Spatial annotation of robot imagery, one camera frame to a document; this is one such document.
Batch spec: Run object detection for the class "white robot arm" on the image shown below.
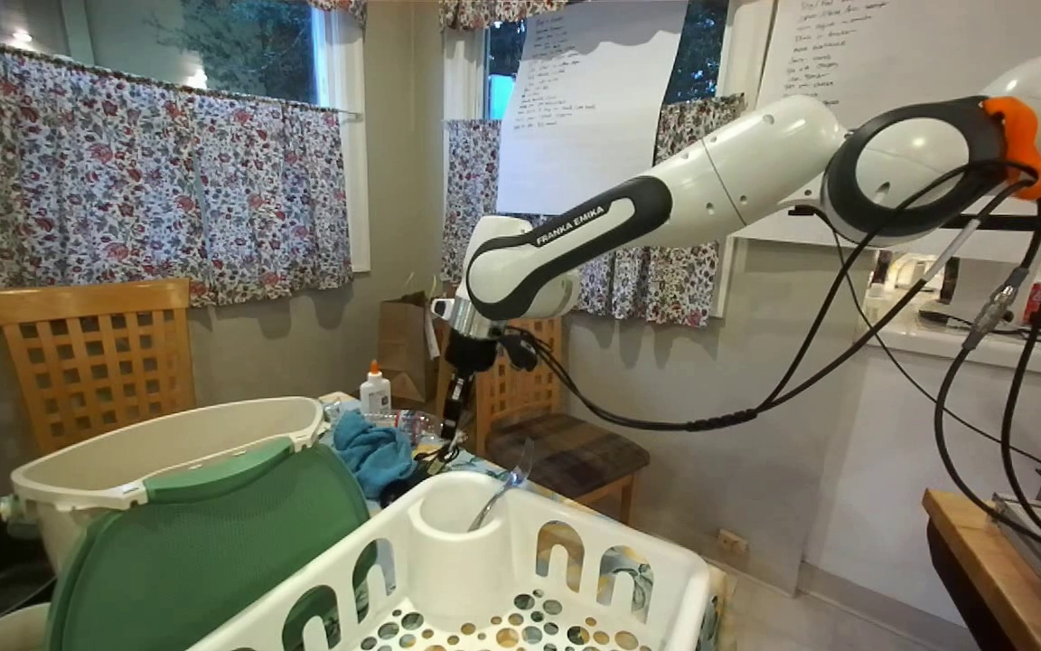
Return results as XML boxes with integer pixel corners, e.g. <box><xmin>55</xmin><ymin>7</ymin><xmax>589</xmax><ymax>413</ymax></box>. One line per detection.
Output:
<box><xmin>435</xmin><ymin>60</ymin><xmax>1041</xmax><ymax>450</ymax></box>

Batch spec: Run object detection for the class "wooden side table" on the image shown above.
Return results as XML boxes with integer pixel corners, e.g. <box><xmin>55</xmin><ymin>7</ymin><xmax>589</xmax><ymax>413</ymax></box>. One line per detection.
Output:
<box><xmin>922</xmin><ymin>494</ymin><xmax>1041</xmax><ymax>651</ymax></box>

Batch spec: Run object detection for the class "white paper sheet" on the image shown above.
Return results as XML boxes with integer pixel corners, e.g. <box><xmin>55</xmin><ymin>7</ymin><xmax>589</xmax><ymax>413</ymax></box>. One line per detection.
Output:
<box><xmin>496</xmin><ymin>0</ymin><xmax>686</xmax><ymax>215</ymax></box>

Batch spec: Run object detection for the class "white glue bottle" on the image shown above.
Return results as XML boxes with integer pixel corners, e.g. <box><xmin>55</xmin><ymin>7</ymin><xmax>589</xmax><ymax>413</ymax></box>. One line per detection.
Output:
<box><xmin>357</xmin><ymin>361</ymin><xmax>393</xmax><ymax>427</ymax></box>

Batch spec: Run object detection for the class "brown paper bag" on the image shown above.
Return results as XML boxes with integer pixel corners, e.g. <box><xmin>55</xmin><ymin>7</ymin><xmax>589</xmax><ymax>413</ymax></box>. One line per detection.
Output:
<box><xmin>381</xmin><ymin>292</ymin><xmax>438</xmax><ymax>407</ymax></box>

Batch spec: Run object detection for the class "blue cloth towel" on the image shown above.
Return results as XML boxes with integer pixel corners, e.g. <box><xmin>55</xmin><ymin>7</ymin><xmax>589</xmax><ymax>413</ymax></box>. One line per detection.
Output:
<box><xmin>334</xmin><ymin>410</ymin><xmax>415</xmax><ymax>502</ymax></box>

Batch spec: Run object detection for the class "floral window curtain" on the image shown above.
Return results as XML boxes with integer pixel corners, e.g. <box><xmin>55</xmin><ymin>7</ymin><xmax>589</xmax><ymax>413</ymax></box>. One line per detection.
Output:
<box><xmin>0</xmin><ymin>48</ymin><xmax>352</xmax><ymax>306</ymax></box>

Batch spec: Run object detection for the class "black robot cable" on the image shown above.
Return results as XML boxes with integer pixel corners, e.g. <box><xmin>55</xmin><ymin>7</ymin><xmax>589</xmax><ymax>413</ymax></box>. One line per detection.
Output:
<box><xmin>506</xmin><ymin>167</ymin><xmax>1041</xmax><ymax>572</ymax></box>

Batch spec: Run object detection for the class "white plastic bucket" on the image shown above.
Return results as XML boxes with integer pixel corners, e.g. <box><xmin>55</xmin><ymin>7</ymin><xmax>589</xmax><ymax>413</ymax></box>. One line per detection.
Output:
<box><xmin>0</xmin><ymin>394</ymin><xmax>323</xmax><ymax>572</ymax></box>

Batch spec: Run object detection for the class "metal spoon in cup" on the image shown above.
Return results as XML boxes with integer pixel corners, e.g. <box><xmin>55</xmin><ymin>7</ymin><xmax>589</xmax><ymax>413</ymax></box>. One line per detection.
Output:
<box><xmin>465</xmin><ymin>468</ymin><xmax>527</xmax><ymax>533</ymax></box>

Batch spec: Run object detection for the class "white plastic drying rack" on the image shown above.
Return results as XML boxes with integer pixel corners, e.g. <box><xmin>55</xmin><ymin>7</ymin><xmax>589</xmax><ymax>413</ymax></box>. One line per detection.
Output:
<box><xmin>188</xmin><ymin>471</ymin><xmax>716</xmax><ymax>651</ymax></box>

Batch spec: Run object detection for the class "wooden lattice chair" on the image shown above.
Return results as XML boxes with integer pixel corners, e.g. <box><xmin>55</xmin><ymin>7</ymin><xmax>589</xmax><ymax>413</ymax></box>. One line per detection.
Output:
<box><xmin>0</xmin><ymin>279</ymin><xmax>197</xmax><ymax>457</ymax></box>

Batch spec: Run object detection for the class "wooden chair with cushion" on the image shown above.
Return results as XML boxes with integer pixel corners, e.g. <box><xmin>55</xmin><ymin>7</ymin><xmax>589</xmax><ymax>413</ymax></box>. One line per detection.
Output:
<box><xmin>438</xmin><ymin>320</ymin><xmax>652</xmax><ymax>523</ymax></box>

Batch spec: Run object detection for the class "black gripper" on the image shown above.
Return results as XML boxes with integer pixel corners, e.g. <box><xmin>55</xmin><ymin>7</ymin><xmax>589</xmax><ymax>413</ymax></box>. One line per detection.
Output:
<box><xmin>432</xmin><ymin>297</ymin><xmax>540</xmax><ymax>463</ymax></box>

